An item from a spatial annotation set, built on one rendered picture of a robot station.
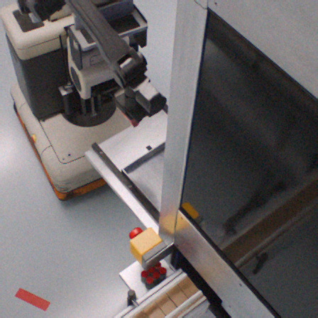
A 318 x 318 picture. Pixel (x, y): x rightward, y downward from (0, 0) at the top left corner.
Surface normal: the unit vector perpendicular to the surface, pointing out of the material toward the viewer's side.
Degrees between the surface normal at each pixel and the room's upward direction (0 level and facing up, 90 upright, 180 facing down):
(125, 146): 0
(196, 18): 90
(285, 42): 90
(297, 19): 90
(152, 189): 0
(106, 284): 0
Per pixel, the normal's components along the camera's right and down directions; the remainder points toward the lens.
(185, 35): -0.79, 0.49
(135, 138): 0.04, -0.56
